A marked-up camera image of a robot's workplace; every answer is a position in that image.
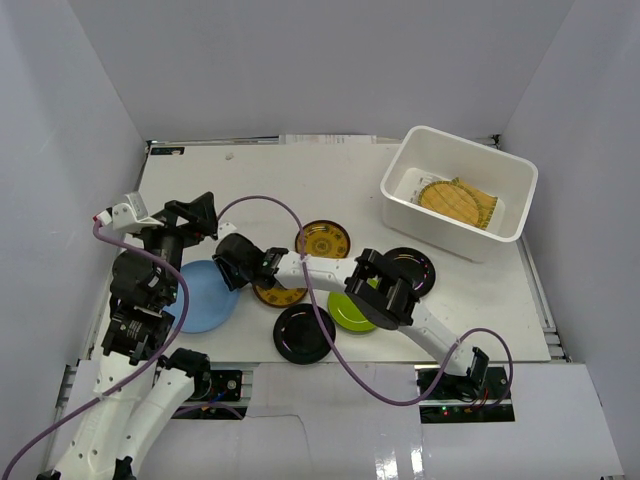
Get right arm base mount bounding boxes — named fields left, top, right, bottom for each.
left=419, top=367, right=516, bottom=425

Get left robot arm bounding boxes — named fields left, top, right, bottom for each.
left=39, top=192, right=218, bottom=479

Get black plate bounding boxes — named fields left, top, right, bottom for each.
left=273, top=303, right=332, bottom=365
left=384, top=247, right=436, bottom=298

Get green plastic plate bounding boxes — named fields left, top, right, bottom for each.
left=327, top=292, right=377, bottom=335

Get black plate front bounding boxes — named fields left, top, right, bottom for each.
left=273, top=303, right=332, bottom=365

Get papers at table back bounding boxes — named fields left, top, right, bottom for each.
left=278, top=134, right=377, bottom=145

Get yellow patterned plate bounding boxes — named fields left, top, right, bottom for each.
left=252, top=286, right=308, bottom=309
left=295, top=220, right=351, bottom=259

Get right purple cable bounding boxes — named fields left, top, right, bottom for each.
left=216, top=195, right=514, bottom=407

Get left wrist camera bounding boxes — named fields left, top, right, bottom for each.
left=93, top=191, right=149, bottom=233

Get black label sticker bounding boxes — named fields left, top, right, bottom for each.
left=149, top=146, right=185, bottom=156

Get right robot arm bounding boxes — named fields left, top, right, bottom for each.
left=213, top=233, right=489, bottom=399

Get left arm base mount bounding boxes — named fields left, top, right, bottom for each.
left=173, top=369, right=247, bottom=420

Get rectangular bamboo tray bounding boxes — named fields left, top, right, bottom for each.
left=451, top=177, right=498, bottom=230

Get blue plastic plate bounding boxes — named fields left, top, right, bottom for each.
left=181, top=260, right=239, bottom=334

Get round bamboo plate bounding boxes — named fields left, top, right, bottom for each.
left=418, top=181, right=483, bottom=227

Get white plastic bin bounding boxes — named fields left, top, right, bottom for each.
left=380, top=126, right=538, bottom=263

